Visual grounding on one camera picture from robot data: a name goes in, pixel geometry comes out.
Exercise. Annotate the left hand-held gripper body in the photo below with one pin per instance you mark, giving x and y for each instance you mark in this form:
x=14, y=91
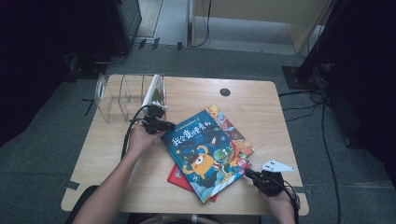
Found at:
x=152, y=124

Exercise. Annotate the black cabinet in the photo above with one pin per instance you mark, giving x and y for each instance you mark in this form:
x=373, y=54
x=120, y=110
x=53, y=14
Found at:
x=124, y=21

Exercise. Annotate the white picture book green print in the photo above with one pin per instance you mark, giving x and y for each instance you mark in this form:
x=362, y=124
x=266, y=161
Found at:
x=149, y=90

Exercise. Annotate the black metal stand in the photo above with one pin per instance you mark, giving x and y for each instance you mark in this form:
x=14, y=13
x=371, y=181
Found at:
x=299, y=77

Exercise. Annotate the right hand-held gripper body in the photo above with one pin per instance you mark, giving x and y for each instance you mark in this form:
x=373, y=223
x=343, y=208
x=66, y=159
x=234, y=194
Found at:
x=269, y=183

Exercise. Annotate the red picture book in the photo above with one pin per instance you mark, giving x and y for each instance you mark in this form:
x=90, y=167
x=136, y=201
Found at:
x=177, y=180

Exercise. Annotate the clear acrylic book rack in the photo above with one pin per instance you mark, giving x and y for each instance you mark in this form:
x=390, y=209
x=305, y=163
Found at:
x=109, y=105

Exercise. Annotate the dark curtain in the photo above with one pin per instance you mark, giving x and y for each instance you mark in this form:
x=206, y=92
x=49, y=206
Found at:
x=37, y=62

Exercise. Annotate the person's right hand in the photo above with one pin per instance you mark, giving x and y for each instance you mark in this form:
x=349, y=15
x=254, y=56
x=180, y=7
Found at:
x=281, y=205

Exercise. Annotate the person's left hand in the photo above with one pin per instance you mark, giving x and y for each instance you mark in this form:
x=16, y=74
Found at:
x=140, y=143

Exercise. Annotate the dark blue monster picture book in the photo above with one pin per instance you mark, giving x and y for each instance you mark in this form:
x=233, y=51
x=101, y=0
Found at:
x=202, y=152

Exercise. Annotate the light blue animal picture book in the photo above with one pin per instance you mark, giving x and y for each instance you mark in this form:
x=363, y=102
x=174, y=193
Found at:
x=241, y=144

